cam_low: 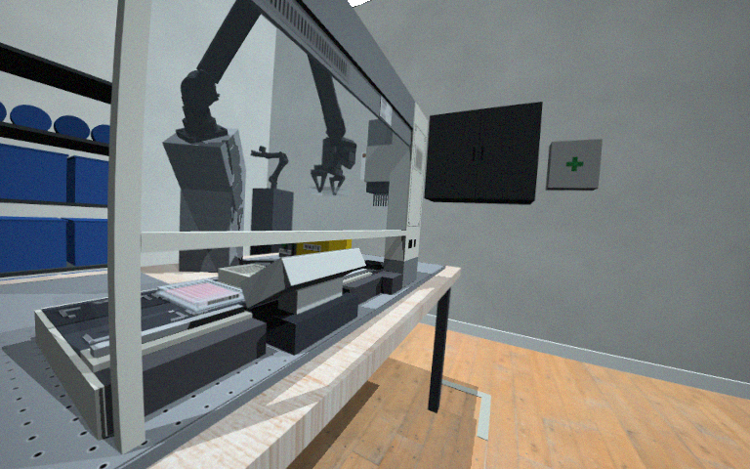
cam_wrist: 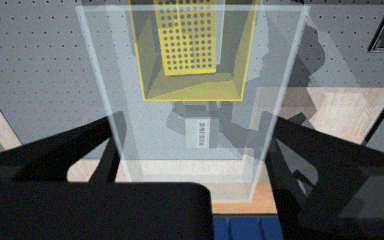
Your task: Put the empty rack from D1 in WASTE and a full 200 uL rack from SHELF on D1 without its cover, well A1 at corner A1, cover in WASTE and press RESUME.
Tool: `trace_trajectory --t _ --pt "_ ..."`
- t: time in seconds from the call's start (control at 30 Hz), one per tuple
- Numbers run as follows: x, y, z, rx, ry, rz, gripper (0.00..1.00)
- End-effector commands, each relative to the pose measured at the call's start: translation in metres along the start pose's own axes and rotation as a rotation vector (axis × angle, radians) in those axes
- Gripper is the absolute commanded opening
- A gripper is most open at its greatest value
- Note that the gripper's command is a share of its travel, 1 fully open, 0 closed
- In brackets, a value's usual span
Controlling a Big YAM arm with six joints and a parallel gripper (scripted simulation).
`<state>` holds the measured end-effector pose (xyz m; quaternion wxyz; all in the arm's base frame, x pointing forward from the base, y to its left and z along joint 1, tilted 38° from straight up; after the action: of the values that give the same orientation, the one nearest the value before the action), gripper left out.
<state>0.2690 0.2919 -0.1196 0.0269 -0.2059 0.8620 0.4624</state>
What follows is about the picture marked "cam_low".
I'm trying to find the yellow waste bin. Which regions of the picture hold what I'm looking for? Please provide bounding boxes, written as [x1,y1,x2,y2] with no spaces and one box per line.
[296,239,352,255]

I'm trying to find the white trough reservoir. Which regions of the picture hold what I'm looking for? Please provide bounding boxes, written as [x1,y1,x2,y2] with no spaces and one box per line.
[217,264,265,289]

